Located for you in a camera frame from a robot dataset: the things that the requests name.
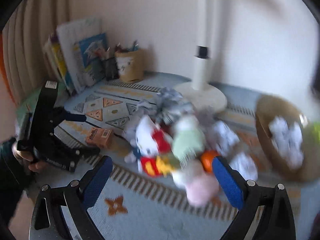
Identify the paper ball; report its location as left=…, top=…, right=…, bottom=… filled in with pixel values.
left=268, top=116, right=304, bottom=170
left=206, top=121, right=240, bottom=157
left=229, top=152, right=258, bottom=181

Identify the pastel dango plush toy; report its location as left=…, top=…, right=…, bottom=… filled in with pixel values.
left=171, top=114, right=220, bottom=207

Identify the orange tangerine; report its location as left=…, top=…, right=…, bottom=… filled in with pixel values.
left=200, top=150, right=220, bottom=173

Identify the plaid cloth bow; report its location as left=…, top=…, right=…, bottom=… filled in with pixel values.
left=135, top=87, right=195, bottom=125

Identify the person left hand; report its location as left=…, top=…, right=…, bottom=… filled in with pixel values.
left=12, top=142, right=48, bottom=173

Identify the orange small box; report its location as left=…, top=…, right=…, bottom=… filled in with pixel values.
left=85, top=127, right=113, bottom=148

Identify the black mesh pen holder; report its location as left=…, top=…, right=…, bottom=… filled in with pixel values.
left=103, top=57, right=119, bottom=81

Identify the yellow cover book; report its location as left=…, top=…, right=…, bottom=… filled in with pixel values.
left=43, top=32, right=74, bottom=94

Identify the blue cover book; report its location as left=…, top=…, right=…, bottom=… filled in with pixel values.
left=73, top=33, right=108, bottom=87

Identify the patterned woven table mat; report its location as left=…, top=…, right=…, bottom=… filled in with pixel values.
left=53, top=78, right=308, bottom=240

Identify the tan cylindrical pen holder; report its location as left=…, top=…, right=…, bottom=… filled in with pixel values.
left=115, top=49, right=144, bottom=83

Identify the brown ribbed bowl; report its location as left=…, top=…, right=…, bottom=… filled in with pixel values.
left=255, top=95, right=319, bottom=182

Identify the white desk lamp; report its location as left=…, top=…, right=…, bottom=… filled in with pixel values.
left=175, top=0, right=227, bottom=113

